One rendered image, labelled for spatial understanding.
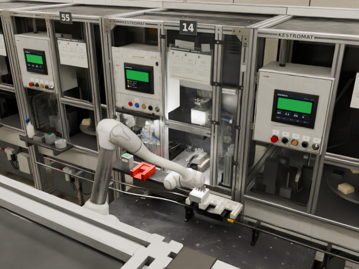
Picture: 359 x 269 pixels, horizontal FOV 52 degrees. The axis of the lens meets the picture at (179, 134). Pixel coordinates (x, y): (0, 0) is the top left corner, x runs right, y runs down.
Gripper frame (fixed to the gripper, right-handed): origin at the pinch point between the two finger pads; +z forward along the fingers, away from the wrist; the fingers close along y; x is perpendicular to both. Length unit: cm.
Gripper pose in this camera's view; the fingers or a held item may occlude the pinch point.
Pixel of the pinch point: (195, 160)
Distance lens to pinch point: 283.1
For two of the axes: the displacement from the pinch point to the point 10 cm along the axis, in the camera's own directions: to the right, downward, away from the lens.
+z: 5.0, -3.5, 7.9
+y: 0.0, -9.1, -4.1
